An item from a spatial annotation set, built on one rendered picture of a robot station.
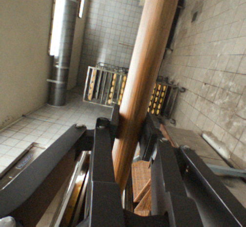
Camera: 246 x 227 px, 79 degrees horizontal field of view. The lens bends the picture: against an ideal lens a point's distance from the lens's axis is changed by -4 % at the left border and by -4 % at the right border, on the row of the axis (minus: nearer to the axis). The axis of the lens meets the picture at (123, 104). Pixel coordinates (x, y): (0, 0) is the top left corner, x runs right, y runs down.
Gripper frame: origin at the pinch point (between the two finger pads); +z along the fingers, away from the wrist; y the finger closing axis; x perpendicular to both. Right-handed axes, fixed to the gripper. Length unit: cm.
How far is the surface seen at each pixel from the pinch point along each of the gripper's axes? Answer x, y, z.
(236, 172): -54, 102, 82
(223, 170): -54, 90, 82
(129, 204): -113, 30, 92
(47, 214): -114, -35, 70
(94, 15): 120, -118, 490
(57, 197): -112, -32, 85
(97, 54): 10, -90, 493
